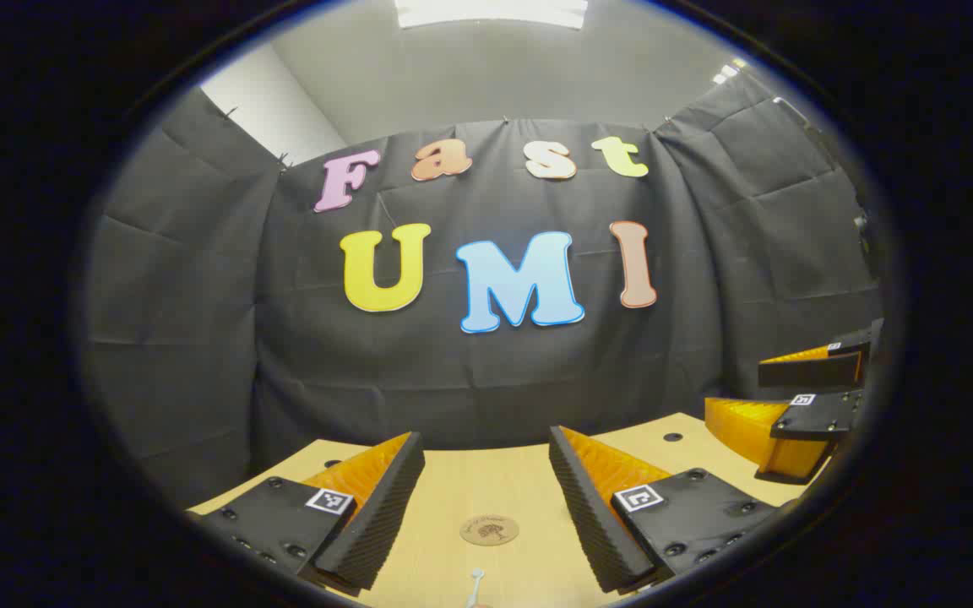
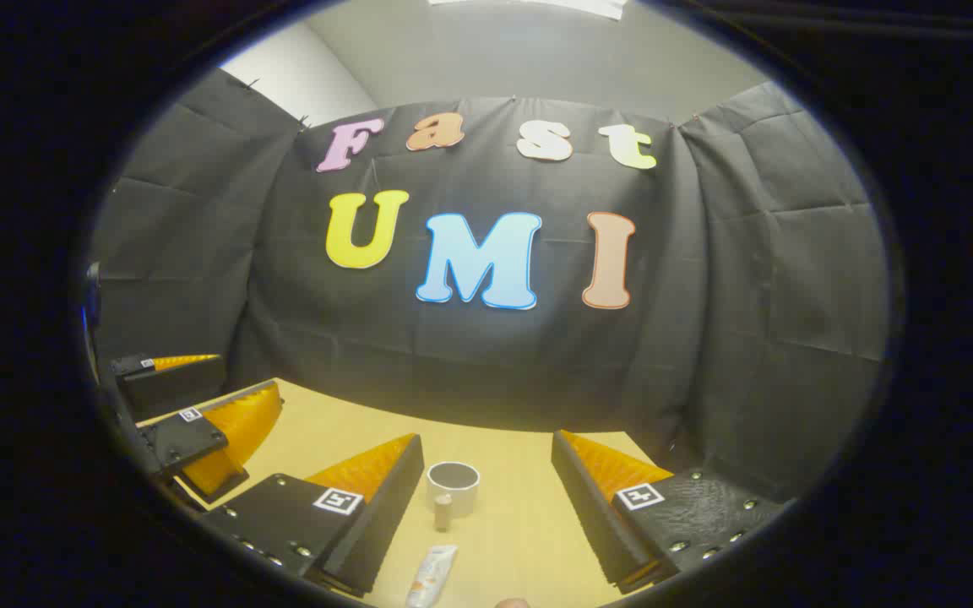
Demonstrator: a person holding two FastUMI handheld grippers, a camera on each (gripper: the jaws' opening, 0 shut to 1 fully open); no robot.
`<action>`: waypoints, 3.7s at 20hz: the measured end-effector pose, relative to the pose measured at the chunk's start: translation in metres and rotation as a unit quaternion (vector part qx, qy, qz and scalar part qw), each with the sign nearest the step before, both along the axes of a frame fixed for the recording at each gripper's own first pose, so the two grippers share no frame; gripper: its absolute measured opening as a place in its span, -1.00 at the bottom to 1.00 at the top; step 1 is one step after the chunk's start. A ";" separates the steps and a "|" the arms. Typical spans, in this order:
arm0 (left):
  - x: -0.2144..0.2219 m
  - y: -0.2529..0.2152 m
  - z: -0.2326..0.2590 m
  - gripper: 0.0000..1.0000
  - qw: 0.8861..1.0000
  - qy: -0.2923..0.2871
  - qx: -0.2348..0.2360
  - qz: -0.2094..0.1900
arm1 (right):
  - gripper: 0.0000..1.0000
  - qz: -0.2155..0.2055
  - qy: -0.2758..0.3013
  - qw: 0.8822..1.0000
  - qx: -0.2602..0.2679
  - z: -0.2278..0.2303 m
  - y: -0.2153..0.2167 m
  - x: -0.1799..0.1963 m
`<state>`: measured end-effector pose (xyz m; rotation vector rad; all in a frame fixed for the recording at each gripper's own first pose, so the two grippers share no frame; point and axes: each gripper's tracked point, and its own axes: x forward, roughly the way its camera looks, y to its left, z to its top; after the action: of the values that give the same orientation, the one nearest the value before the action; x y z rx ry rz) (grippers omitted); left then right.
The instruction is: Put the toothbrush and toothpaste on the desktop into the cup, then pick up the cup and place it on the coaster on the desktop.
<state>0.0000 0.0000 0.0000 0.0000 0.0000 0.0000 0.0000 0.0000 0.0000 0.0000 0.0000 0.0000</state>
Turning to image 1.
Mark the wooden desktop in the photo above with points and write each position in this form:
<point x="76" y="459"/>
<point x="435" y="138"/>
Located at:
<point x="486" y="481"/>

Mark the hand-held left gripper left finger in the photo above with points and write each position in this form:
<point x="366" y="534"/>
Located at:
<point x="368" y="523"/>

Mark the small ceiling light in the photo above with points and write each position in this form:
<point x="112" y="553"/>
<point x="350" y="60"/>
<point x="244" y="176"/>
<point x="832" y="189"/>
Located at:
<point x="727" y="71"/>

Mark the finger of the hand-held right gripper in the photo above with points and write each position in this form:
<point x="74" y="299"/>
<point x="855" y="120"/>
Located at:
<point x="807" y="371"/>
<point x="820" y="415"/>

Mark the round wooden coaster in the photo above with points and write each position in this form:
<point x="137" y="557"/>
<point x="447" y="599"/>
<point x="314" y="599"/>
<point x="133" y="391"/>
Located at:
<point x="489" y="530"/>

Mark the black backdrop cloth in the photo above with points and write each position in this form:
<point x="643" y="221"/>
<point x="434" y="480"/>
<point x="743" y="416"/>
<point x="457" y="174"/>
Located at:
<point x="453" y="380"/>

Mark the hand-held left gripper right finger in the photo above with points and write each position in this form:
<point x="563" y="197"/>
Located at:
<point x="592" y="523"/>

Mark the white toothbrush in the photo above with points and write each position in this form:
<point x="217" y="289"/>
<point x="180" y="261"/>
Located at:
<point x="476" y="576"/>

